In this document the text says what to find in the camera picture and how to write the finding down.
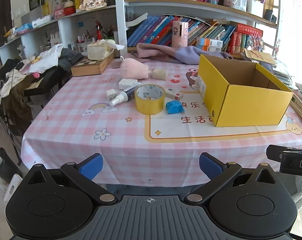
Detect row of blue picture books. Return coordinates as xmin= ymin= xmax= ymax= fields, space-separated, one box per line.
xmin=127 ymin=15 xmax=237 ymax=48

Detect orange blue white carton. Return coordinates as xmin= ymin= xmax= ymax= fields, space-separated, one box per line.
xmin=198 ymin=45 xmax=222 ymax=53
xmin=196 ymin=37 xmax=223 ymax=47

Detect blue packet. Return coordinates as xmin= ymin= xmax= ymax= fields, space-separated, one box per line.
xmin=15 ymin=23 xmax=33 ymax=35

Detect cream tissue pack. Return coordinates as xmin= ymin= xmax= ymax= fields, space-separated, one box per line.
xmin=87 ymin=39 xmax=125 ymax=61

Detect white flat box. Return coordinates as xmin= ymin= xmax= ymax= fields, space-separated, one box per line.
xmin=32 ymin=15 xmax=53 ymax=28

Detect pink and purple cloth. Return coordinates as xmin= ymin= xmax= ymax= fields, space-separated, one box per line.
xmin=127 ymin=42 xmax=234 ymax=65

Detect cups of pens and brushes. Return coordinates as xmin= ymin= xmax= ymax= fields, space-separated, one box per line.
xmin=76 ymin=20 xmax=116 ymax=52

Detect small white carton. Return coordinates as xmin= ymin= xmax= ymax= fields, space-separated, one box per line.
xmin=165 ymin=88 xmax=184 ymax=100

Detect white side shelf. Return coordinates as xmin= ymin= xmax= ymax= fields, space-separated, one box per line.
xmin=0 ymin=5 xmax=116 ymax=65

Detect white storage container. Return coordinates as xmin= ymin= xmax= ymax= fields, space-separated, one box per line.
xmin=246 ymin=0 xmax=264 ymax=18

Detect pile of papers and books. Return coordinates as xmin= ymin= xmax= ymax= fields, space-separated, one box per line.
xmin=241 ymin=47 xmax=302 ymax=130

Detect yellow cardboard box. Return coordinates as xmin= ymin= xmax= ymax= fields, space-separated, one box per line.
xmin=198 ymin=54 xmax=294 ymax=127

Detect white plastic object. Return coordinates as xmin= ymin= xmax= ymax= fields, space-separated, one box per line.
xmin=2 ymin=174 xmax=23 ymax=204

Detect brown paper envelopes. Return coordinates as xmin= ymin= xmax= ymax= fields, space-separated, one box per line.
xmin=243 ymin=49 xmax=276 ymax=64

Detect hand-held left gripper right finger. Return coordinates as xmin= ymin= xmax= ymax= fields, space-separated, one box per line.
xmin=183 ymin=152 xmax=279 ymax=203

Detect white printed t-shirt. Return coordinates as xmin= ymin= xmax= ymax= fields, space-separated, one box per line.
xmin=19 ymin=44 xmax=64 ymax=74

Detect black trash bin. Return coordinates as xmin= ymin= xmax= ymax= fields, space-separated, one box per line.
xmin=0 ymin=147 xmax=17 ymax=183

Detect blue wrapper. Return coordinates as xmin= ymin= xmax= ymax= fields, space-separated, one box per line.
xmin=165 ymin=100 xmax=185 ymax=115

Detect black side table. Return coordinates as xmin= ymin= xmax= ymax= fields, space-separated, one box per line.
xmin=24 ymin=67 xmax=74 ymax=98

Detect white spray bottle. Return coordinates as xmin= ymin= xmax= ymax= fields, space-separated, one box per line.
xmin=109 ymin=83 xmax=143 ymax=107

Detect clear packing tape roll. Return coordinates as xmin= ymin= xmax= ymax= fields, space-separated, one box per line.
xmin=134 ymin=84 xmax=166 ymax=115

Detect white power adapter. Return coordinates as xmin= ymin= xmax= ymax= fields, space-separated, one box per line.
xmin=118 ymin=78 xmax=138 ymax=90

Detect red apple-shaped jar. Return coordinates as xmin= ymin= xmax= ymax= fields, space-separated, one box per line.
xmin=64 ymin=0 xmax=76 ymax=16

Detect wooden chessboard box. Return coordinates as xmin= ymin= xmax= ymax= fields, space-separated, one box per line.
xmin=71 ymin=51 xmax=115 ymax=77

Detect brown garment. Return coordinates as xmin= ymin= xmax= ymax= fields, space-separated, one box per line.
xmin=2 ymin=75 xmax=35 ymax=135

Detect row of red thick books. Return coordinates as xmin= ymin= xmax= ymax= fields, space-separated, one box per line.
xmin=227 ymin=22 xmax=264 ymax=54

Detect pink plush pouch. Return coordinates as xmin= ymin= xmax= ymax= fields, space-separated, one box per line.
xmin=120 ymin=57 xmax=154 ymax=79

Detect colourful paper ornament bunch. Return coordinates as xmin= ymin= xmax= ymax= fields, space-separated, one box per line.
xmin=246 ymin=34 xmax=265 ymax=52

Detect cream rectangular block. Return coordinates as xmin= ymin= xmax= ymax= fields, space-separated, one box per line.
xmin=152 ymin=68 xmax=169 ymax=80

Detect pink cylindrical gadget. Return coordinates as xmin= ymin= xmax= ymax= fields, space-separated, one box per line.
xmin=171 ymin=21 xmax=189 ymax=49

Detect dark grey garment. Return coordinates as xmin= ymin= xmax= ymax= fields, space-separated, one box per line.
xmin=57 ymin=47 xmax=85 ymax=72

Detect black picture frame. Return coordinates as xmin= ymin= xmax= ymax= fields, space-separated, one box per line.
xmin=29 ymin=0 xmax=45 ymax=12

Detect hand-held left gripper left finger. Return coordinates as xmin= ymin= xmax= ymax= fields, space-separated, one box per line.
xmin=22 ymin=153 xmax=119 ymax=203

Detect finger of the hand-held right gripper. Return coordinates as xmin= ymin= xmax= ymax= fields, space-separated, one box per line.
xmin=266 ymin=144 xmax=302 ymax=162

